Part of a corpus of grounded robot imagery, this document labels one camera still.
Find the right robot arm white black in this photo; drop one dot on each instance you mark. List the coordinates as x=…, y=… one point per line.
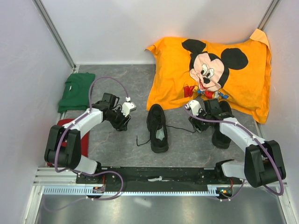
x=263, y=163

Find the black shoe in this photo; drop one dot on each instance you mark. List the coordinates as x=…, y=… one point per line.
x=157, y=127
x=218, y=139

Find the orange Mickey Mouse pillow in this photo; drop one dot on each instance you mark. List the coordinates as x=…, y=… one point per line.
x=238, y=73

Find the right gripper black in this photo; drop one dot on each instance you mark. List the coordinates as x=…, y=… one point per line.
x=195, y=122

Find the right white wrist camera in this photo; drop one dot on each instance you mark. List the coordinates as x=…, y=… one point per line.
x=194, y=107

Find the aluminium front rail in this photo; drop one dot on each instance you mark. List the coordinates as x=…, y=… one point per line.
x=50, y=176

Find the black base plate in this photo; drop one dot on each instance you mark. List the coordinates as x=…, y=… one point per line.
x=206, y=176

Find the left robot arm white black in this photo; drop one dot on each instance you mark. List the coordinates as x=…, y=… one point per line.
x=84, y=123

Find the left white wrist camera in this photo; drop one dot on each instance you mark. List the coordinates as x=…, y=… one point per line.
x=127, y=107

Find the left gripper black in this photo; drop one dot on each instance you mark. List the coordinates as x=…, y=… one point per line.
x=122, y=125

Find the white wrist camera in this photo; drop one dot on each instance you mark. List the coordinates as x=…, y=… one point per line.
x=194, y=107
x=127, y=107

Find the grey slotted cable duct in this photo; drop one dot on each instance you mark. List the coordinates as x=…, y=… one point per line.
x=92, y=191

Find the left aluminium frame post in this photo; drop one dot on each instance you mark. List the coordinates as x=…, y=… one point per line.
x=53, y=30

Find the red folded shirt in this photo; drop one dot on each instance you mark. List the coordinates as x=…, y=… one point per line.
x=85, y=144

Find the green folded shirt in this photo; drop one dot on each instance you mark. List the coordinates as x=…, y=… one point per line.
x=75, y=95

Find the right aluminium frame post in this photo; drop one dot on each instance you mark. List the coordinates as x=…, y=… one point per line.
x=268, y=14

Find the aluminium frame post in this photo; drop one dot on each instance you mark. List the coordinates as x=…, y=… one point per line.
x=268, y=14
x=53, y=30

